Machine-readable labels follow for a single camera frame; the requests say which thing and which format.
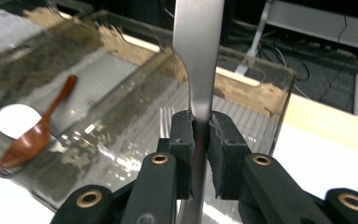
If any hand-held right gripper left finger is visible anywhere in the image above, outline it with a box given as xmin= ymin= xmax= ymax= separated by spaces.
xmin=169 ymin=110 xmax=196 ymax=200

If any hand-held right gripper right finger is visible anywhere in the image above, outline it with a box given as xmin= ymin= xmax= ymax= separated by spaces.
xmin=207 ymin=111 xmax=252 ymax=200

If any steel fork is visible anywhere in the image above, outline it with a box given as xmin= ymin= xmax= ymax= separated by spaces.
xmin=159 ymin=105 xmax=176 ymax=140

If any steel table knife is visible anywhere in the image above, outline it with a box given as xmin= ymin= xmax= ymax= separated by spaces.
xmin=172 ymin=0 xmax=226 ymax=224

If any brown wooden spoon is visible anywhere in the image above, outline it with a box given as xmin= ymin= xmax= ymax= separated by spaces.
xmin=0 ymin=74 xmax=78 ymax=169

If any white table mat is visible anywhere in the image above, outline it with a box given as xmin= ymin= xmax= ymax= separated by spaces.
xmin=0 ymin=8 xmax=358 ymax=224

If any white metal stand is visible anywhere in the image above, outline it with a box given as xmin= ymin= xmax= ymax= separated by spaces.
xmin=234 ymin=0 xmax=358 ymax=122

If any bundle of floor cables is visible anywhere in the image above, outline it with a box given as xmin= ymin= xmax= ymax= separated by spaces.
xmin=161 ymin=6 xmax=358 ymax=105

